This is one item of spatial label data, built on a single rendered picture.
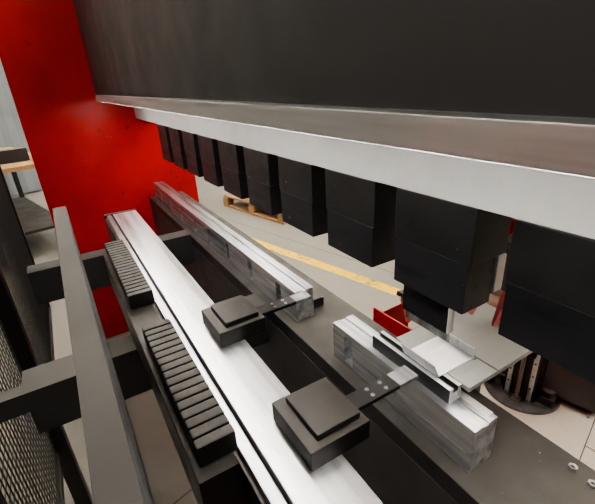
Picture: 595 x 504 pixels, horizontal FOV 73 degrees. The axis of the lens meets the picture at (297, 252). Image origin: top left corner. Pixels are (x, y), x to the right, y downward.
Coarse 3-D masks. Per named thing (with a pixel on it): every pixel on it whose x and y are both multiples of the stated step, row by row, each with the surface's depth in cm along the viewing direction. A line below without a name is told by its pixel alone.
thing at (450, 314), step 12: (408, 288) 72; (408, 300) 73; (420, 300) 70; (432, 300) 68; (408, 312) 75; (420, 312) 71; (432, 312) 69; (444, 312) 66; (420, 324) 73; (432, 324) 69; (444, 324) 67; (444, 336) 69
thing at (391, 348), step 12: (384, 336) 85; (384, 348) 83; (396, 348) 80; (396, 360) 80; (408, 360) 77; (420, 372) 75; (432, 384) 73; (444, 384) 71; (456, 384) 70; (444, 396) 71; (456, 396) 71
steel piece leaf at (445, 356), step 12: (420, 348) 80; (432, 348) 79; (444, 348) 79; (456, 348) 79; (468, 348) 77; (432, 360) 76; (444, 360) 76; (456, 360) 76; (468, 360) 76; (444, 372) 73
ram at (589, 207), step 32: (192, 128) 146; (224, 128) 120; (256, 128) 102; (320, 160) 81; (352, 160) 72; (384, 160) 65; (416, 160) 59; (448, 160) 54; (480, 160) 51; (448, 192) 56; (480, 192) 51; (512, 192) 48; (544, 192) 45; (576, 192) 42; (544, 224) 45; (576, 224) 43
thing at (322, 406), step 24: (312, 384) 68; (384, 384) 71; (288, 408) 65; (312, 408) 63; (336, 408) 62; (360, 408) 66; (288, 432) 62; (312, 432) 59; (336, 432) 60; (360, 432) 61; (312, 456) 57; (336, 456) 60
